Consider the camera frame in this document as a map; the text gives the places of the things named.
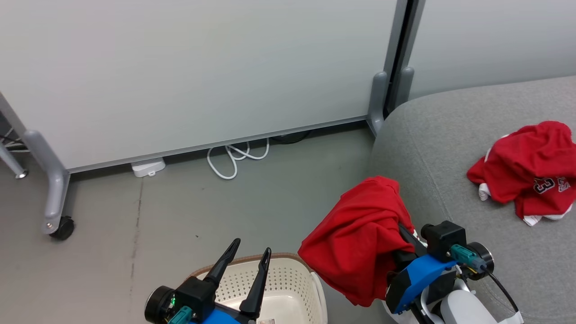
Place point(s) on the red jersey with white trim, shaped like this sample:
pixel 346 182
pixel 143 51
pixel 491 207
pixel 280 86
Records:
pixel 526 162

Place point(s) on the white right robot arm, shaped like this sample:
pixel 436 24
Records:
pixel 463 308

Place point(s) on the plain red T-shirt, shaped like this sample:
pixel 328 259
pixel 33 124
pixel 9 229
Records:
pixel 355 238

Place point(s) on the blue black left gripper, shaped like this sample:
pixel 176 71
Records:
pixel 159 303

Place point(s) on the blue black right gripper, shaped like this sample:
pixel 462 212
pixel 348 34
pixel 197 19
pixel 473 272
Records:
pixel 414 274

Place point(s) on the black caster wheel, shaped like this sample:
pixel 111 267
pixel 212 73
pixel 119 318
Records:
pixel 63 228

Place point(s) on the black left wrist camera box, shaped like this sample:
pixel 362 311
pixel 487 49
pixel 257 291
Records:
pixel 195 297

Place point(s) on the narrow white partition panel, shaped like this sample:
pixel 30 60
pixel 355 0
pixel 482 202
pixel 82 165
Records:
pixel 495 40

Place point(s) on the grey curved partition leg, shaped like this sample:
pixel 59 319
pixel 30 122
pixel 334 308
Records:
pixel 56 180

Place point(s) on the large white partition panel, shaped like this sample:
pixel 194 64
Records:
pixel 202 67

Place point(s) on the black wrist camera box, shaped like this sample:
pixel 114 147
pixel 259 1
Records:
pixel 443 238
pixel 195 297

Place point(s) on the grey fabric sofa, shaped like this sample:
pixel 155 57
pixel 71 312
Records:
pixel 450 148

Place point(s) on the white power adapter box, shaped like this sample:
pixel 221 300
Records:
pixel 148 167

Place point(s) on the cream perforated laundry basket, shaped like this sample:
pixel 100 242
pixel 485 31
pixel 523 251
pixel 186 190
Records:
pixel 288 292

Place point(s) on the grey slanted table leg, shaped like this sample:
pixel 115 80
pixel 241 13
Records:
pixel 11 163

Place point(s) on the grey partition foot post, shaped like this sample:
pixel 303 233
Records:
pixel 405 85
pixel 377 99

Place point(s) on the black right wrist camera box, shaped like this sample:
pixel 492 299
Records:
pixel 443 238

